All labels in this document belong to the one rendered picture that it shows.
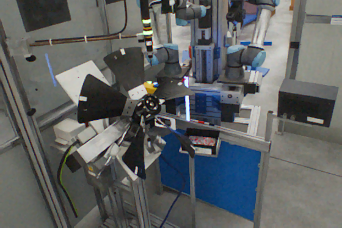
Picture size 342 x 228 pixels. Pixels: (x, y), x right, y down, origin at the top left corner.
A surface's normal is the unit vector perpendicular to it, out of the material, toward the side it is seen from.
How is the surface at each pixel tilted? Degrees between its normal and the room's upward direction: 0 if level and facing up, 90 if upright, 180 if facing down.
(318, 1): 90
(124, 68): 52
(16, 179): 90
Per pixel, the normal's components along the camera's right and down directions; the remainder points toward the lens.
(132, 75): -0.04, -0.21
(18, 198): 0.84, 0.19
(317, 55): -0.53, 0.43
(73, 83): 0.60, -0.42
